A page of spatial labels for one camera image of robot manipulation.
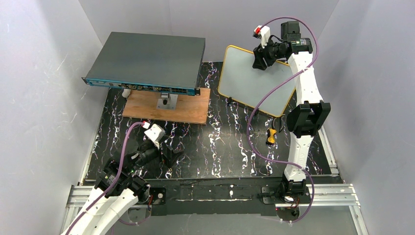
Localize yellow-framed whiteboard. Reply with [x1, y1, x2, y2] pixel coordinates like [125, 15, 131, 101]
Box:
[218, 45, 295, 117]

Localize yellow black eraser pad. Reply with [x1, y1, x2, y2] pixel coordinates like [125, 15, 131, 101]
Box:
[266, 128, 277, 145]

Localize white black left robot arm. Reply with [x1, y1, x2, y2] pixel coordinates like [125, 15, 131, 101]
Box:
[62, 140, 184, 235]

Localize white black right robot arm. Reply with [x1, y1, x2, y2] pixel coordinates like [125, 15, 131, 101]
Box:
[253, 21, 331, 204]

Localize plywood board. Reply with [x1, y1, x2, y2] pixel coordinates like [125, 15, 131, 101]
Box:
[122, 88, 210, 124]

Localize green white cylinder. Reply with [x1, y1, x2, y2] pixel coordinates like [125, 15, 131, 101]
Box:
[122, 89, 131, 99]

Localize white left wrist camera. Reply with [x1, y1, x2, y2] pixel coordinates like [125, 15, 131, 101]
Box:
[142, 121, 165, 149]

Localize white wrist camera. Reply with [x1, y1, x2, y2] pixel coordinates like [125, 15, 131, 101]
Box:
[142, 121, 165, 149]
[253, 25, 271, 48]

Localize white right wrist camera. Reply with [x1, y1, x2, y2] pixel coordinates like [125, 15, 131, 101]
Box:
[253, 25, 271, 48]

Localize grey metal stand bracket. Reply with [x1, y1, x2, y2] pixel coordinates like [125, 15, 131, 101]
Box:
[157, 93, 178, 110]

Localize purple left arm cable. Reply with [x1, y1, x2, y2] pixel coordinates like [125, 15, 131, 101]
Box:
[74, 121, 146, 235]

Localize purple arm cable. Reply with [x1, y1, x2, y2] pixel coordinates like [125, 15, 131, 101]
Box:
[246, 17, 320, 224]
[74, 121, 146, 235]

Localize grey blue network switch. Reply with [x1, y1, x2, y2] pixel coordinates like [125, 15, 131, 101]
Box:
[82, 32, 206, 96]

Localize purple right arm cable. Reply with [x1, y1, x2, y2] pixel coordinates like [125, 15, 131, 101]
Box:
[246, 17, 320, 224]

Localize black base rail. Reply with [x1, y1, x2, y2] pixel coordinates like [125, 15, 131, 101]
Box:
[148, 175, 360, 216]

